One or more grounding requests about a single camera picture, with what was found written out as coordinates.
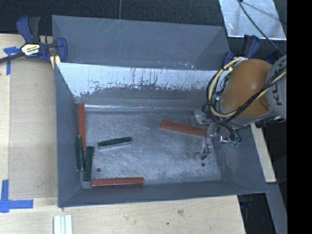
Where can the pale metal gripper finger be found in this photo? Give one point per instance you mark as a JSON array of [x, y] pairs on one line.
[[207, 144], [200, 117]]

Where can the red-brown flat block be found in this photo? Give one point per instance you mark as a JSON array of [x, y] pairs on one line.
[[117, 181], [182, 128], [82, 125]]

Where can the pale wood flat board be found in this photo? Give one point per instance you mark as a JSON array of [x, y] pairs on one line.
[[31, 130]]

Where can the dark green flat block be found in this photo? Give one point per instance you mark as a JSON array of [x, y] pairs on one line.
[[78, 153], [88, 163], [115, 142]]

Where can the grey metal bin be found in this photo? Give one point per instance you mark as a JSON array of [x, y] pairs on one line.
[[151, 160]]

